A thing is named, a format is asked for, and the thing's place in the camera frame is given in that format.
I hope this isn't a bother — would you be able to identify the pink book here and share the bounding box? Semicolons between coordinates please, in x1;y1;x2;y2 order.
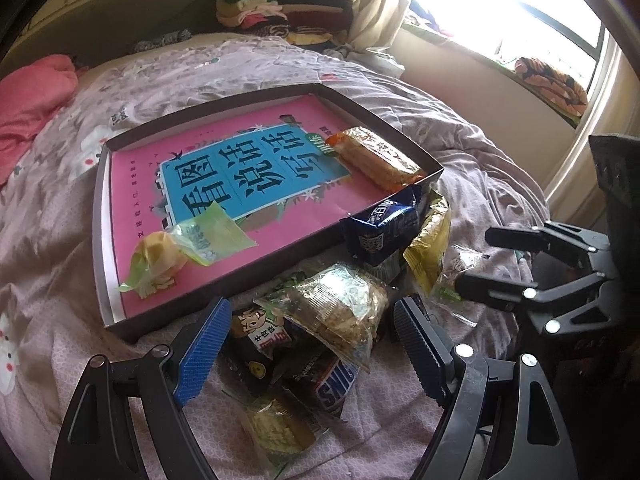
110;94;401;323

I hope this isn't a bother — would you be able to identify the pile of folded clothes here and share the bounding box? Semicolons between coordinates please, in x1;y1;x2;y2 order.
215;0;356;51

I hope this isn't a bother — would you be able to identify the clear pale cracker packet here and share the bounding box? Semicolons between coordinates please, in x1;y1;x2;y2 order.
222;390;326;466

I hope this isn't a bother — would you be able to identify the green yellow pastry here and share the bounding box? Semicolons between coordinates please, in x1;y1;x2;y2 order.
117;204;258;302

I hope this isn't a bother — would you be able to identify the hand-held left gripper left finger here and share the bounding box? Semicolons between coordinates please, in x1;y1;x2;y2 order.
50;296;233;480

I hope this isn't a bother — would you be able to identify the colourful cloth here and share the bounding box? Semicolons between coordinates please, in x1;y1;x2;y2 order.
402;7;453;38

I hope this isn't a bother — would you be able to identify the shallow box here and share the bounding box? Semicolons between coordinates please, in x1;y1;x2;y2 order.
91;82;445;345

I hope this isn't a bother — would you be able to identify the window frame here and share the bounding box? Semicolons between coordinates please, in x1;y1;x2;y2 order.
400;0;621;106

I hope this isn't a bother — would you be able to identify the yellow snack packet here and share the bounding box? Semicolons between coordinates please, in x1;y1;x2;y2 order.
402;195;453;297

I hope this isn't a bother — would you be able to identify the brown chocolate bar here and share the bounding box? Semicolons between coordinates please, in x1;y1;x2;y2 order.
280;345;361;418

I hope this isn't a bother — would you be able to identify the pink cloth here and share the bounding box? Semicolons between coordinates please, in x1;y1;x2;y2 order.
0;55;80;186

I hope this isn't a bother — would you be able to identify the green cartoon snack packet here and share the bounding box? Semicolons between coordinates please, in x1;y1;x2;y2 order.
227;270;311;396

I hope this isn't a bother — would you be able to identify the small clear snack packet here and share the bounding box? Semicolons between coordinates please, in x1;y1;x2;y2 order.
430;245;488;328

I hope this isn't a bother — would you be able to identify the orange patterned cushion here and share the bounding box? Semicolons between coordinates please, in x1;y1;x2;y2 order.
514;56;590;117

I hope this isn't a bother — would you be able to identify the dark patterned cloth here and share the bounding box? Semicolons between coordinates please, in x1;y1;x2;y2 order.
132;27;193;53

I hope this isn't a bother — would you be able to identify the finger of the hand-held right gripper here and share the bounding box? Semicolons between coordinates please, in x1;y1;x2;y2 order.
455;265;621;336
484;221;613;273

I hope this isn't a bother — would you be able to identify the orange cracker packet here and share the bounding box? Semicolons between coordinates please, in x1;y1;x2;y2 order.
325;126;426;192

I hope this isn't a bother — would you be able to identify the dark bed headboard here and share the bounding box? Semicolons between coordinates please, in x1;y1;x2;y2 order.
0;0;233;68

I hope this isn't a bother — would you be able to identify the blue snack packet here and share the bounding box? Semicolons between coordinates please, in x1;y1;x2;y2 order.
340;185;431;267

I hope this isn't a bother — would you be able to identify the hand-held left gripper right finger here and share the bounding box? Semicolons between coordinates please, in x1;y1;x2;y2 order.
392;296;591;480

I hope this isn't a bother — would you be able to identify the cream curtain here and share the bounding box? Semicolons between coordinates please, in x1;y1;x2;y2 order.
340;0;408;56

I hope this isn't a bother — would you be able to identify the clear floss cake packet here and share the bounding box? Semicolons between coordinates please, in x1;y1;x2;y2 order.
254;262;396;373

